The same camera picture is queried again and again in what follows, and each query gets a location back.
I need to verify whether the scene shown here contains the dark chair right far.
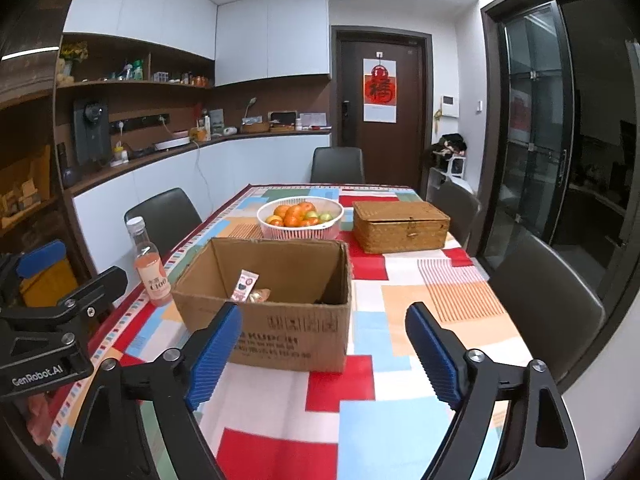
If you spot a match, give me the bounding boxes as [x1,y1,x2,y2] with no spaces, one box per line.
[426,174,480,248]

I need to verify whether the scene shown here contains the white shoe rack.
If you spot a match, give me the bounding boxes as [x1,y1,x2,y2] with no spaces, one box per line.
[422,133,468,174]

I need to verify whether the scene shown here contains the woven wicker box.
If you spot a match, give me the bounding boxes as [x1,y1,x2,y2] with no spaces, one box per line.
[352,200,450,255]

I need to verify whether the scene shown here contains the left hand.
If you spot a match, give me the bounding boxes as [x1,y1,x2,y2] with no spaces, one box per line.
[27,393,52,445]

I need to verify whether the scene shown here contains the dark chair right near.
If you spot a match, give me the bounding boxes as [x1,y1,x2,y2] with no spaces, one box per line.
[488,234,605,382]

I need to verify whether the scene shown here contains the black coffee machine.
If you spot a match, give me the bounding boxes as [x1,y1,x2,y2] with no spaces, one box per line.
[73,99,112,166]

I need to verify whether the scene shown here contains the brown cardboard box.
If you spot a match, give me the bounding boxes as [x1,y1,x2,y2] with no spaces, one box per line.
[172,238,352,373]

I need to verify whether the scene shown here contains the white fruit basket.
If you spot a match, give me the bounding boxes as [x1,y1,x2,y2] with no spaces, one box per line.
[256,196,345,240]

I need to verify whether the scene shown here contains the glass sliding door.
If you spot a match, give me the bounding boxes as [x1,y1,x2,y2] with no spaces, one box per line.
[482,0,574,270]

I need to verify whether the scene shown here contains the red fu door poster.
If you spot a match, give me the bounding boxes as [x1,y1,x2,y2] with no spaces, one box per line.
[362,58,398,124]

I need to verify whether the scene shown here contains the dark chair left side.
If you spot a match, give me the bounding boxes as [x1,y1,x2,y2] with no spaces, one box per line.
[124,188,202,260]

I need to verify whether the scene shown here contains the dark chair far end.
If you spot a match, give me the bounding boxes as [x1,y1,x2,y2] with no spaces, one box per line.
[310,146,366,184]

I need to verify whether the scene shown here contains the dark chair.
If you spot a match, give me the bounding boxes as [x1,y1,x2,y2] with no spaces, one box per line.
[488,234,605,382]
[124,188,202,260]
[426,174,480,248]

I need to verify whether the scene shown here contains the dark wooden door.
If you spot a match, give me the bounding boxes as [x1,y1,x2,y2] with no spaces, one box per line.
[331,25,434,191]

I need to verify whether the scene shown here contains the colourful patchwork tablecloth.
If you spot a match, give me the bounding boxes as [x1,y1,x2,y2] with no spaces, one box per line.
[90,185,532,479]

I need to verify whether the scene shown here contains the pink juice bottle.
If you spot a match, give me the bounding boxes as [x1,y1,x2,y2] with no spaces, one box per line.
[126,216,172,307]

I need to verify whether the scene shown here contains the white pink snack packet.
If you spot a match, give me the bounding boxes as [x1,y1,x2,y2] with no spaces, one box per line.
[231,270,259,302]

